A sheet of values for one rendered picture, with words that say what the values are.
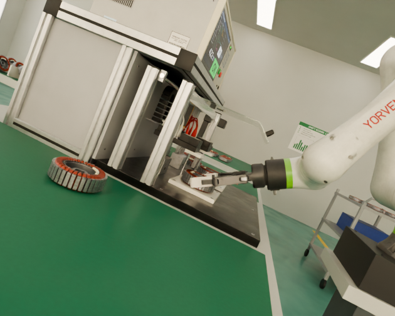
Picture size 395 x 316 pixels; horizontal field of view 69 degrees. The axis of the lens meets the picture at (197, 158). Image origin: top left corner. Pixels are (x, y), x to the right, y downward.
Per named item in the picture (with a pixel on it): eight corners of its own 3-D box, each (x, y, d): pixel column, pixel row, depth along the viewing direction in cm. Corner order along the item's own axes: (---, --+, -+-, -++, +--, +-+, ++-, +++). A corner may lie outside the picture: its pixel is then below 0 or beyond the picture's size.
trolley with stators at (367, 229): (348, 276, 360) (385, 204, 349) (384, 324, 261) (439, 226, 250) (302, 254, 369) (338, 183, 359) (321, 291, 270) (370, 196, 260)
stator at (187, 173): (214, 190, 96) (219, 181, 96) (209, 196, 85) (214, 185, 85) (185, 177, 98) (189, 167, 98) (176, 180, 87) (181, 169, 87)
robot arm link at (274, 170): (281, 155, 91) (284, 156, 82) (284, 192, 91) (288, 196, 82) (261, 157, 92) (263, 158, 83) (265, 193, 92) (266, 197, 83)
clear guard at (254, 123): (266, 144, 128) (271, 132, 128) (268, 143, 105) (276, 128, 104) (200, 116, 134) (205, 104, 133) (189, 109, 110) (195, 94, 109)
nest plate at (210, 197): (219, 195, 98) (220, 192, 98) (212, 204, 83) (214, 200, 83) (180, 177, 100) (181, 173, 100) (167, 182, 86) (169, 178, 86)
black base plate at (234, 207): (254, 201, 132) (256, 197, 132) (256, 248, 69) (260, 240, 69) (165, 158, 139) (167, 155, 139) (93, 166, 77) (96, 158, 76)
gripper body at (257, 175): (266, 189, 83) (234, 191, 85) (265, 185, 92) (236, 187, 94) (264, 163, 83) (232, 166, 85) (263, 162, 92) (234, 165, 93)
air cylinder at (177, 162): (182, 168, 121) (188, 156, 121) (178, 169, 114) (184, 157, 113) (172, 163, 122) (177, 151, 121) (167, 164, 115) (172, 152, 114)
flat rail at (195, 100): (215, 121, 133) (219, 115, 133) (185, 97, 72) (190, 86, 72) (214, 120, 133) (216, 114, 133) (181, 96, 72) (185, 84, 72)
